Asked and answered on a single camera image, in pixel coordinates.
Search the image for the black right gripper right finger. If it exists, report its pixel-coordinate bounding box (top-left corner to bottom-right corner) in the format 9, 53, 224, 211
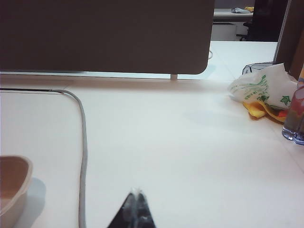
135, 189, 158, 228

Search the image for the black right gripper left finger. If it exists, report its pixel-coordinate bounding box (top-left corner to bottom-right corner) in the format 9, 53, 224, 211
106, 191, 138, 228

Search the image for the beige paper lunch box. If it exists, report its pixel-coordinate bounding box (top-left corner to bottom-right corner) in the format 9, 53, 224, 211
0, 155, 34, 228

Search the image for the yellow orange cloth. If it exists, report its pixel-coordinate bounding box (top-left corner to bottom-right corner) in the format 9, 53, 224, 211
242, 99, 285, 124

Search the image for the white green-printed plastic bag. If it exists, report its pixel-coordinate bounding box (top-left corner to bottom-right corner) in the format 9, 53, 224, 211
227, 63, 299, 110

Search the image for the clear plastic bottle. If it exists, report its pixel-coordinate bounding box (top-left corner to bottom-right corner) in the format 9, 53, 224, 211
281, 84, 304, 146

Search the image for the grey-brown desk divider panel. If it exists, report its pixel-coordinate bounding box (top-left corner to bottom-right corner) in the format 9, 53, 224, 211
0, 0, 216, 76

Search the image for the white background desk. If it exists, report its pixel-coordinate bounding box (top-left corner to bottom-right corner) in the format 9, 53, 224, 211
210, 7, 254, 41

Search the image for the black office chair base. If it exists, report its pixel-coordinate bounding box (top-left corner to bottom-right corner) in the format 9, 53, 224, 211
236, 21, 254, 41

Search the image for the black background cabinet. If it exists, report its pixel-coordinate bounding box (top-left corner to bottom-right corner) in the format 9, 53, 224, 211
251, 0, 287, 42

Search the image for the brown side partition panel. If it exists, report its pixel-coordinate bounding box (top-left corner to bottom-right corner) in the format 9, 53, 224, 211
273, 0, 304, 81

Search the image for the grey cable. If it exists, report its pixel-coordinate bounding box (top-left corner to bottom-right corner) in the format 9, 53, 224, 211
48, 88, 89, 228

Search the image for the white desk cable flap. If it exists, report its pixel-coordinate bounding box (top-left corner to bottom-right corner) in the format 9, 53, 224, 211
0, 79, 76, 93

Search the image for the black wire frame holder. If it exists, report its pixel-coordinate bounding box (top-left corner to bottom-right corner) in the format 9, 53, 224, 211
242, 61, 283, 76

